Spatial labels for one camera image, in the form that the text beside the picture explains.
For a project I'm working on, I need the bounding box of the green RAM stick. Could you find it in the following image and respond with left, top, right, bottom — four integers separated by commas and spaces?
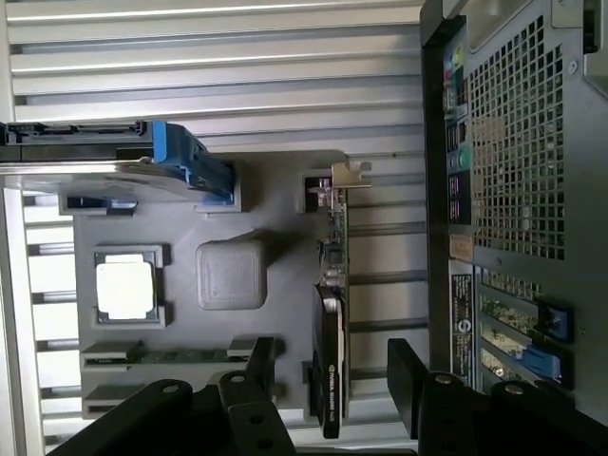
126, 349, 252, 364

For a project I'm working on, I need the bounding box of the grey parts rack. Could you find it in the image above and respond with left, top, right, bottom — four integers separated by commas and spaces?
57, 149, 352, 422

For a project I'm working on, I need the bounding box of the blue expansion slot latch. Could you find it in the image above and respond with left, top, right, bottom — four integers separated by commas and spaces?
536, 296, 575, 342
524, 344, 571, 390

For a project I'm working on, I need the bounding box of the hard disk with blue caddy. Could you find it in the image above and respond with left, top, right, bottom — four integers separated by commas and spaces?
0, 119, 236, 206

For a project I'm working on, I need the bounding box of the black PC case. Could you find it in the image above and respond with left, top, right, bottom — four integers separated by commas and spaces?
419, 0, 608, 456

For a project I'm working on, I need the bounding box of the black graphics card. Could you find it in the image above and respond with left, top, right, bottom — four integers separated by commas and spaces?
303, 160, 373, 441

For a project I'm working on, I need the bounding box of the silver CPU chip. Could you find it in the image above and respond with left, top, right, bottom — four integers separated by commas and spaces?
94, 252, 158, 322

